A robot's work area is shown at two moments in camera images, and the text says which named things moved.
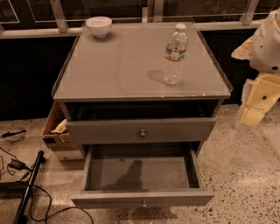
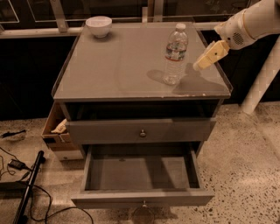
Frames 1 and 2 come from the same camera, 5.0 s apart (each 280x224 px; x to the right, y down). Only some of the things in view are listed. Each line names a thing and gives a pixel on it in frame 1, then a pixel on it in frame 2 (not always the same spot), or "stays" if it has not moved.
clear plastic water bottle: x=175 y=54 stays
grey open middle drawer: x=147 y=175 stays
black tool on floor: x=8 y=134 stays
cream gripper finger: x=259 y=96 to x=234 y=35
